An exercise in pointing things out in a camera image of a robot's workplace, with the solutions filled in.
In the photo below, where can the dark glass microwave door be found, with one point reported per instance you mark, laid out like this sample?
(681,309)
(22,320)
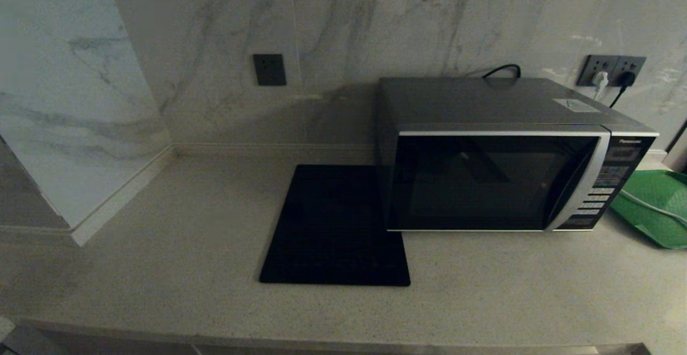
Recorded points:
(483,183)

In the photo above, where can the silver microwave oven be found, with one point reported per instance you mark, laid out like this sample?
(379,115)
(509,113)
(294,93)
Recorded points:
(483,102)

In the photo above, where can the black induction cooktop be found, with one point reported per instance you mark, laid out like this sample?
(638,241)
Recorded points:
(333,226)

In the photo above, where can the white label sticker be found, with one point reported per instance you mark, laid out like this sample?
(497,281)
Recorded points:
(577,105)

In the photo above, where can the white power plug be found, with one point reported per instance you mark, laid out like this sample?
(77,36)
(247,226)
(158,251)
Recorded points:
(601,79)

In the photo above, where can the black power plug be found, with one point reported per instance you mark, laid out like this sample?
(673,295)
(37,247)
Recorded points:
(626,79)

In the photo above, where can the green plastic tray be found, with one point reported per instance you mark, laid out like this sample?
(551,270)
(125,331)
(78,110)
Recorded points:
(657,183)

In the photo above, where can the dark double wall socket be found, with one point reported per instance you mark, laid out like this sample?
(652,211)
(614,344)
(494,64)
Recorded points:
(612,65)

